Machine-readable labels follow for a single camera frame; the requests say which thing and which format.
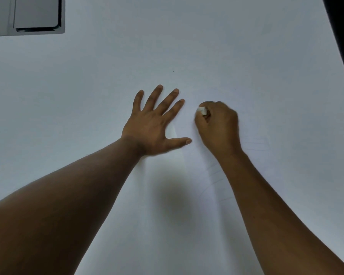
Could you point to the white paper sheet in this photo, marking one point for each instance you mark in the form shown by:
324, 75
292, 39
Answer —
200, 174

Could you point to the person's right hand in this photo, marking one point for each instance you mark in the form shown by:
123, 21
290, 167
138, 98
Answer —
220, 128

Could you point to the white eraser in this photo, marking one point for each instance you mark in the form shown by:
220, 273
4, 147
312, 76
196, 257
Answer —
202, 111

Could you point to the person's left middle finger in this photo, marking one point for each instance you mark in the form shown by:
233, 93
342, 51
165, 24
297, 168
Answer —
167, 101

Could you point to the person's right forearm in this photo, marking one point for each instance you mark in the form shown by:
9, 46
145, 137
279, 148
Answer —
269, 220

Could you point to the person's left hand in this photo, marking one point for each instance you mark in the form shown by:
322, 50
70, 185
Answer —
147, 128

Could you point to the silver laptop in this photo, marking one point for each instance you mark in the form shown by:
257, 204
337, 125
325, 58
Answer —
25, 14

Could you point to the person's left thumb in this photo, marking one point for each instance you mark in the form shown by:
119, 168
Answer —
179, 141

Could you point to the person's right fingers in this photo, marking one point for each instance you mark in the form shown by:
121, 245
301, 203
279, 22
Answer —
202, 123

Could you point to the person's left little finger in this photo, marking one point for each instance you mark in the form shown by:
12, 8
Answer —
137, 100

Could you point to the person's left forearm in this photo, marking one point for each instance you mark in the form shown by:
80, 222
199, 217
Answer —
63, 203

